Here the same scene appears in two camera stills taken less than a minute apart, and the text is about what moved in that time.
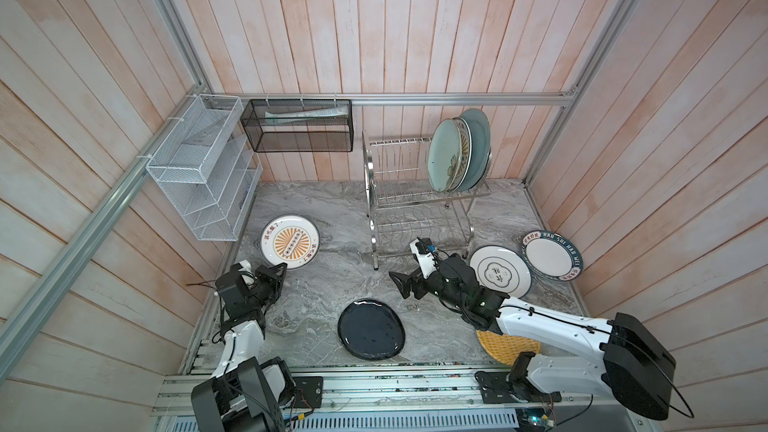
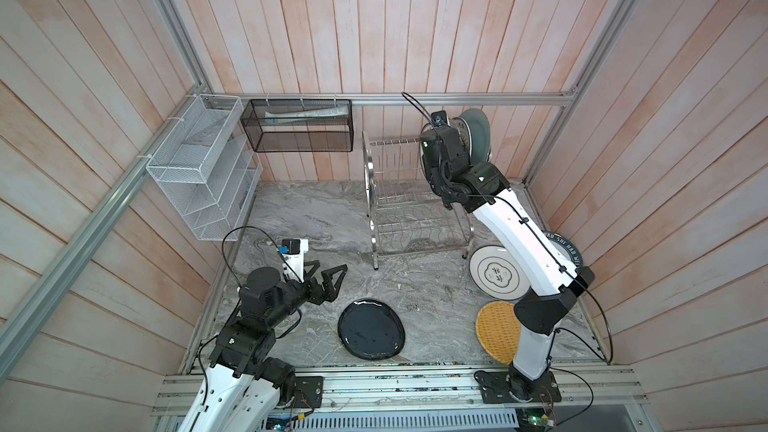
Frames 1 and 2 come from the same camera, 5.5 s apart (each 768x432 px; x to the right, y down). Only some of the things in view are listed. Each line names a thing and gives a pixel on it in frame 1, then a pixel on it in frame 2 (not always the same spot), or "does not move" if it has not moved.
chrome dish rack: [403, 205] does not move
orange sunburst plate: [466, 154] does not move
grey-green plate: [481, 147] does not move
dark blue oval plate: [371, 330] does not move
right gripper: [417, 278] to [465, 158]
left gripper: [268, 274] to [316, 295]
